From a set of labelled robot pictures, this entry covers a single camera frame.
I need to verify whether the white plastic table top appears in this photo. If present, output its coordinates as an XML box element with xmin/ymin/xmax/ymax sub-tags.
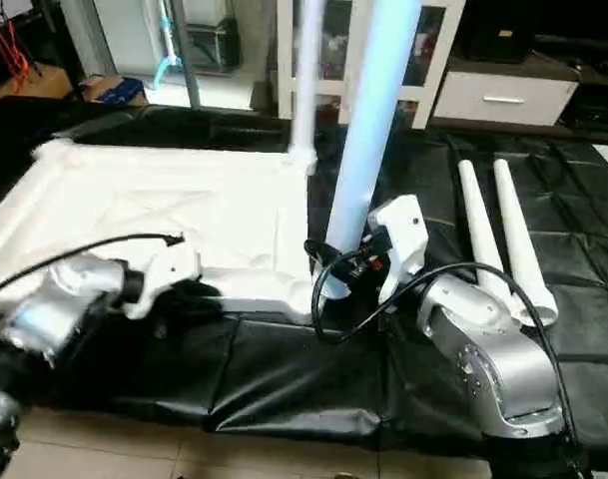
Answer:
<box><xmin>0</xmin><ymin>139</ymin><xmax>331</xmax><ymax>322</ymax></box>

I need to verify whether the white plastic table leg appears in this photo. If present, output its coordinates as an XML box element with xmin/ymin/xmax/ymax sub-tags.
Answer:
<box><xmin>316</xmin><ymin>0</ymin><xmax>425</xmax><ymax>301</ymax></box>
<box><xmin>455</xmin><ymin>159</ymin><xmax>521</xmax><ymax>302</ymax></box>
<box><xmin>288</xmin><ymin>0</ymin><xmax>327</xmax><ymax>173</ymax></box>
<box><xmin>492</xmin><ymin>159</ymin><xmax>561</xmax><ymax>329</ymax></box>

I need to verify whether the black work mat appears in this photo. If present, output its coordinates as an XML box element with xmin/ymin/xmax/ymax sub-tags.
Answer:
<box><xmin>0</xmin><ymin>100</ymin><xmax>608</xmax><ymax>465</ymax></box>

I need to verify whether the white low drawer unit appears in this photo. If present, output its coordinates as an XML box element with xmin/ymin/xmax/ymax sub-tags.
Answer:
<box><xmin>432</xmin><ymin>69</ymin><xmax>581</xmax><ymax>129</ymax></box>

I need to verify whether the white glass-door cabinet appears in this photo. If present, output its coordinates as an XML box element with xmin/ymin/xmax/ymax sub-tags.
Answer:
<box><xmin>276</xmin><ymin>0</ymin><xmax>466</xmax><ymax>130</ymax></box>

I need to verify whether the grey metal pole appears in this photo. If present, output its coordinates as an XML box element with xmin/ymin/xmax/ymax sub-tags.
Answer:
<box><xmin>173</xmin><ymin>0</ymin><xmax>202</xmax><ymax>110</ymax></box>

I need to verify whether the light blue hose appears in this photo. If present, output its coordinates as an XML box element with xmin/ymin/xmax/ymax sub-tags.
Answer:
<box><xmin>152</xmin><ymin>0</ymin><xmax>187</xmax><ymax>87</ymax></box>

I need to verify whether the red wire bundle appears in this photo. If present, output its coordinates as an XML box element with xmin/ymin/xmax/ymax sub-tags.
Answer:
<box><xmin>0</xmin><ymin>8</ymin><xmax>32</xmax><ymax>83</ymax></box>

